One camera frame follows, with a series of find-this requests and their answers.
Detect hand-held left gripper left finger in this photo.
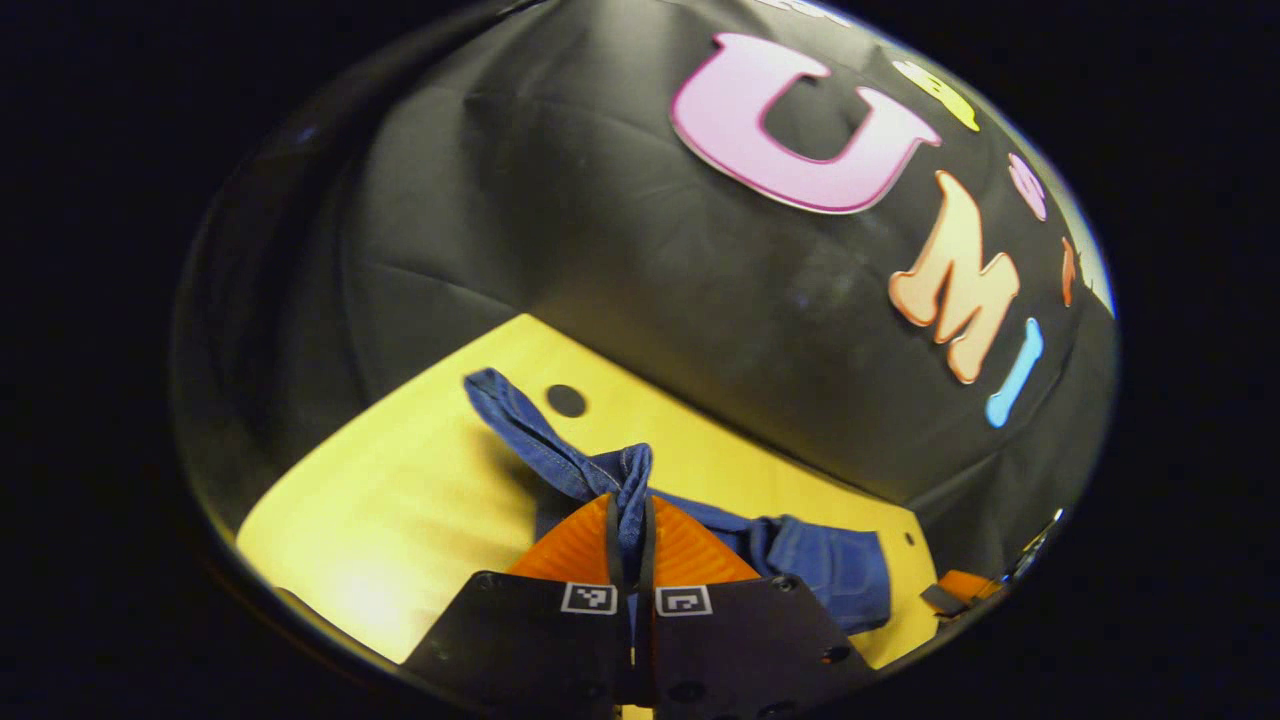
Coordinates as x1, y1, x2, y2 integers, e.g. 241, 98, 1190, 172
400, 492, 637, 713

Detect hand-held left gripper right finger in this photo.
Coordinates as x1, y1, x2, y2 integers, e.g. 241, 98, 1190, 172
636, 495, 881, 717

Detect blue denim jeans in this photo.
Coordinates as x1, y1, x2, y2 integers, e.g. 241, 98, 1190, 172
463, 367, 893, 646

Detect black backdrop cloth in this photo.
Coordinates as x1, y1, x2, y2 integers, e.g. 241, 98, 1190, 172
170, 0, 1119, 583

